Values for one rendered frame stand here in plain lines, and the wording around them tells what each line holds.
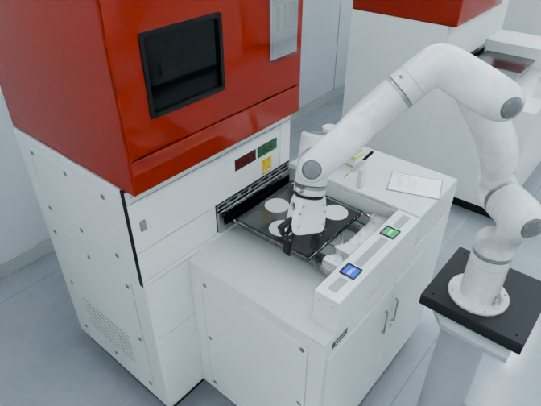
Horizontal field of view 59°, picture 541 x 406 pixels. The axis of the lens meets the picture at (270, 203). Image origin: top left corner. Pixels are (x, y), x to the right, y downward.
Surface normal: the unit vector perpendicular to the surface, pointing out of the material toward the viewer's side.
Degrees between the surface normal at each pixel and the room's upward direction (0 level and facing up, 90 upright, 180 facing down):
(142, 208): 90
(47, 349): 0
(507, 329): 1
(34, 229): 90
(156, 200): 90
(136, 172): 90
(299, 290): 0
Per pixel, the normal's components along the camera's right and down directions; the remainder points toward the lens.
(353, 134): 0.45, -0.21
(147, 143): 0.76, 0.37
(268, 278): 0.00, -0.82
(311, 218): 0.54, 0.31
